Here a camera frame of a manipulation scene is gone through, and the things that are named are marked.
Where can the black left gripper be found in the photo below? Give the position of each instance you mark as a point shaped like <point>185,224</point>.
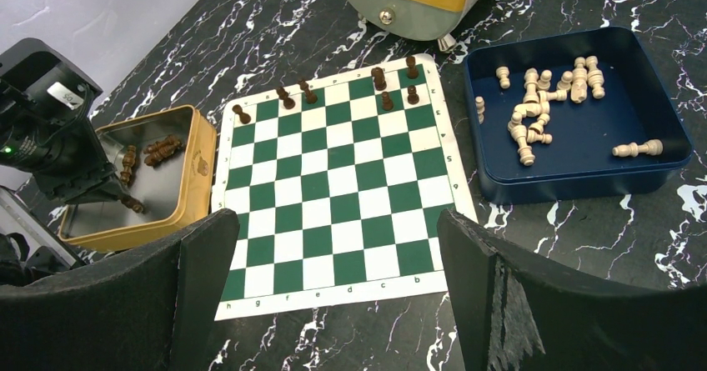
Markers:
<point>45,128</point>

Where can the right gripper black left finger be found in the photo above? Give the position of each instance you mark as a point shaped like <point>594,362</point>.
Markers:
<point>151,307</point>

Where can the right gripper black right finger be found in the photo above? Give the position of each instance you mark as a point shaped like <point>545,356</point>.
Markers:
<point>518,310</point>

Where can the blue square tray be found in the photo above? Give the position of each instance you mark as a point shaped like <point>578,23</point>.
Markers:
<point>578,163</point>

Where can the pile of light chess pieces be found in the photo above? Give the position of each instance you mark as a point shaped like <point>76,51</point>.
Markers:
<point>528,119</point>

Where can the gold metal tin tray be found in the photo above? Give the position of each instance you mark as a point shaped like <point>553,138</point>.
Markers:
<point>174,193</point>

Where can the green white chess board mat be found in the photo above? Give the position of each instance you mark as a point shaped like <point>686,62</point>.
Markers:
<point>338,201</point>

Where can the dark brown pawn piece corner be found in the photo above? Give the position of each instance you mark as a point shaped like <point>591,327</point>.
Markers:
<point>132,203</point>

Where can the dark brown chess piece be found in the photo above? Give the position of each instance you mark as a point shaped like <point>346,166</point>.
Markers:
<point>284,96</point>
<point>162,149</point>

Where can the dark brown bishop piece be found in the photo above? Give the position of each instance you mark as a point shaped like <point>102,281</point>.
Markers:
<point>128,162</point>

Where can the light wooden pawn lone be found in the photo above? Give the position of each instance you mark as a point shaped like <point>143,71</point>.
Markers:
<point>652,147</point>

